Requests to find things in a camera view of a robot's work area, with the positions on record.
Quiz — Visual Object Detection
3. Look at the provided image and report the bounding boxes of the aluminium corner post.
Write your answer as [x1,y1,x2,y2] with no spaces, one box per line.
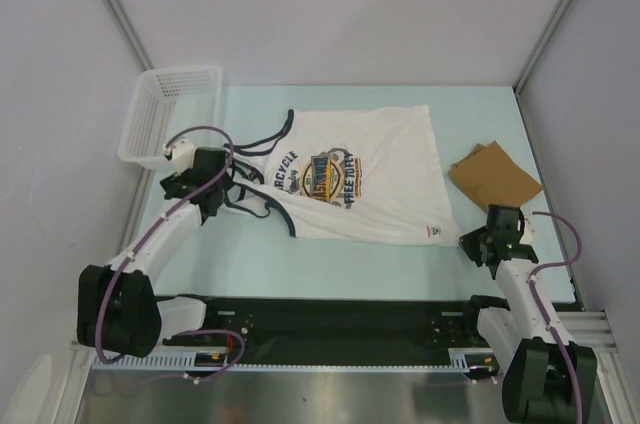
[101,0,154,72]
[512,0,575,98]

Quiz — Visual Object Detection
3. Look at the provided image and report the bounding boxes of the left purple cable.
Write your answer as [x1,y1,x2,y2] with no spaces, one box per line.
[94,124,246,387]

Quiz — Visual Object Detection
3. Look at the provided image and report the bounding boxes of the right aluminium corner post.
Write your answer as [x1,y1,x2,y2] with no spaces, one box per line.
[512,0,575,98]

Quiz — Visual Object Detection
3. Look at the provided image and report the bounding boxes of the tan tank top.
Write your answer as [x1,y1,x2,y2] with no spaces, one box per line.
[448,141,543,210]

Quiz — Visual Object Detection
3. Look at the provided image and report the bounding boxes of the white cable duct right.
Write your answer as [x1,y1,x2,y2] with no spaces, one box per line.
[449,348,500,372]

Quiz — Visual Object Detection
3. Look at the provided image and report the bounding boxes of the white cable duct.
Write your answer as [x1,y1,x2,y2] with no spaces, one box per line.
[449,348,500,372]
[92,350,227,371]

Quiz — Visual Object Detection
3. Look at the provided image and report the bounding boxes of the left aluminium corner post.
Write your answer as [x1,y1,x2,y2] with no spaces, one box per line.
[101,0,154,72]

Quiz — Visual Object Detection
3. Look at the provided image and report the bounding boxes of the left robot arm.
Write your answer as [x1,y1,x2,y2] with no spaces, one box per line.
[76,140,233,365]

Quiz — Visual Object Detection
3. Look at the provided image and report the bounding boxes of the white plastic basket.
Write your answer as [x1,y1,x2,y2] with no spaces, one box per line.
[118,64,223,171]

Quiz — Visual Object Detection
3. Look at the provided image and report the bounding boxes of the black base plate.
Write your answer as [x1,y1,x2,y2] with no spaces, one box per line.
[159,296,501,365]

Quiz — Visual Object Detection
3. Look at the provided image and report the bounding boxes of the white cable duct left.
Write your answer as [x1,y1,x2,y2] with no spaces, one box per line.
[92,350,227,371]

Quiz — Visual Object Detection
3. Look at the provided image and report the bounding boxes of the white tank top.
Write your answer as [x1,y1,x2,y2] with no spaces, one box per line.
[225,106,460,246]

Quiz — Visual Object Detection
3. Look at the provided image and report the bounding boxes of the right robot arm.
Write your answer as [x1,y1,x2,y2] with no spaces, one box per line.
[459,204,597,423]

